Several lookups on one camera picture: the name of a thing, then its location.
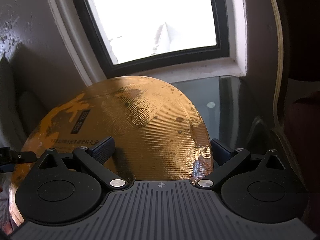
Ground window with dark frame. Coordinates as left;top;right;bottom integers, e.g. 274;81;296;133
47;0;247;86

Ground round golden box lid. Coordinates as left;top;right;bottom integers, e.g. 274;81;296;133
8;75;214;228

